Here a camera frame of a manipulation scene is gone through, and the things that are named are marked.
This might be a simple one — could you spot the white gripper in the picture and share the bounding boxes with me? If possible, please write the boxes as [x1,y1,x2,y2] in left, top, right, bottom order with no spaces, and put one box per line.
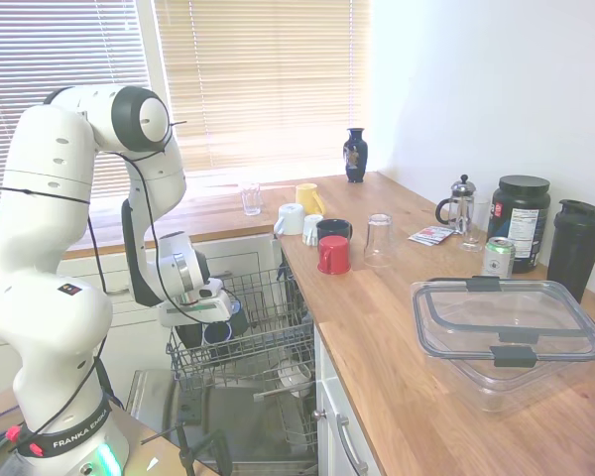
[158,290,233,328]

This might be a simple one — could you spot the blue mug with pale rim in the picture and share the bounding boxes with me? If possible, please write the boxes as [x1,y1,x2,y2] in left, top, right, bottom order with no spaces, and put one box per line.
[201,321,234,356]

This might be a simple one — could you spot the stainless dishwasher door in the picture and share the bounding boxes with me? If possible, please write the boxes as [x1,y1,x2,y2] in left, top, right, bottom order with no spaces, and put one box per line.
[126,369,318,476]

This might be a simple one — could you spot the large white mug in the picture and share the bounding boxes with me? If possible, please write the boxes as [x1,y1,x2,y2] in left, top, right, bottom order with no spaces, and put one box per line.
[273,202,307,237]

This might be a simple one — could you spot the small white printed mug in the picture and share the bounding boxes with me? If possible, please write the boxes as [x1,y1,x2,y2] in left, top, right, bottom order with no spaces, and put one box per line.
[301,213,325,247]

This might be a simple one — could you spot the red enamel mug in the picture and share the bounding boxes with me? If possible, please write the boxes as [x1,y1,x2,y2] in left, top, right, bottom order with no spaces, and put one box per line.
[316,235,352,276]

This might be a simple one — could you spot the yellow mug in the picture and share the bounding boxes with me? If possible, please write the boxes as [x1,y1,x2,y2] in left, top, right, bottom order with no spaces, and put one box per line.
[295,182,327,217]

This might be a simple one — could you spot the black mug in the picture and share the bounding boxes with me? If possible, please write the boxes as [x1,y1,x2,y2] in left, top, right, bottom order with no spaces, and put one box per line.
[315,218,354,244]

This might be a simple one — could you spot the white kitchen cabinet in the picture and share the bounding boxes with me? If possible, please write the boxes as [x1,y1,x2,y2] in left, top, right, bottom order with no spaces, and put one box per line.
[312,324,383,476]
[0,232,284,403]

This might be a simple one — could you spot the white bowl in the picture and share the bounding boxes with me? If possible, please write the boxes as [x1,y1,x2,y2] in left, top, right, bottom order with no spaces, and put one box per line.
[276,359,312,398]

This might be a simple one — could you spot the small clear drinking glass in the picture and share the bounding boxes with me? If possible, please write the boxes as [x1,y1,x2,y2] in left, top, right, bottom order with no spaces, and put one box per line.
[238,181,262,217]

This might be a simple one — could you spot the clear tumbler glass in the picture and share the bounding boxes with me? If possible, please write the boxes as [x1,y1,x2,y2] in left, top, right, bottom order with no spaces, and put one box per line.
[363,212,396,269]

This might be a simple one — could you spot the dark blue vase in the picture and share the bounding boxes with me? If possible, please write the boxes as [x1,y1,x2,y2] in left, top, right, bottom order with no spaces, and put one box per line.
[344,127,369,184]

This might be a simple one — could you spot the beige window blind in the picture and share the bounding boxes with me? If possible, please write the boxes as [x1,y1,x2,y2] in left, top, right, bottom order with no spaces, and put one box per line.
[153,0,373,173]

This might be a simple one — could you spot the red white sachet packets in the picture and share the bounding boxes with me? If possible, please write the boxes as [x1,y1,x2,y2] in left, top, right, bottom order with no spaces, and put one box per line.
[408,225,455,247]

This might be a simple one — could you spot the glass French press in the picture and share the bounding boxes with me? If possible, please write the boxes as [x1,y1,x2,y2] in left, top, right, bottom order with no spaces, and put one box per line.
[434,174,477,235]

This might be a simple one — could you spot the tall clear glass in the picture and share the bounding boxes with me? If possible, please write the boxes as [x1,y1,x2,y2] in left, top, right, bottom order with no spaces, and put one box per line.
[459,196,492,254]

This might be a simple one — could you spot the white window blind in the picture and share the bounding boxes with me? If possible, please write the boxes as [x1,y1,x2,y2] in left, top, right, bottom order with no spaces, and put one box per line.
[0,0,153,209]

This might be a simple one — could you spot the white green drink can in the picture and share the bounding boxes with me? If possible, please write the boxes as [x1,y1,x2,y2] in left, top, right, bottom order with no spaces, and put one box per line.
[480,236,517,279]

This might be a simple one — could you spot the clear plastic lidded container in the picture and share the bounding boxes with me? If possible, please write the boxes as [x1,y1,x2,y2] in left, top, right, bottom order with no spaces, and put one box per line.
[410,275,595,416]

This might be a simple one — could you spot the black protein powder tub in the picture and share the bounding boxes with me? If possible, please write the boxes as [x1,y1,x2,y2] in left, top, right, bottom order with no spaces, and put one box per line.
[486,175,551,274]

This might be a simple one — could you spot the black shaker bottle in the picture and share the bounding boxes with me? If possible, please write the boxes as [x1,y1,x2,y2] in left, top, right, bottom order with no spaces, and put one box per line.
[545,198,595,304]

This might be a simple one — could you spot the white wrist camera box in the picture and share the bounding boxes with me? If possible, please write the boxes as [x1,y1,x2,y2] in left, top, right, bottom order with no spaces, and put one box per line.
[197,277,227,301]

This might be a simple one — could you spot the wire dishwasher rack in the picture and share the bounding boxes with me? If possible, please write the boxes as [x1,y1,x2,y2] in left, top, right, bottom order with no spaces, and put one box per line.
[252,341,318,447]
[166,265,316,383]

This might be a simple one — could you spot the black camera stand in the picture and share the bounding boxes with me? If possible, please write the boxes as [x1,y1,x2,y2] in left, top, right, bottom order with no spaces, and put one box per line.
[141,418,234,476]

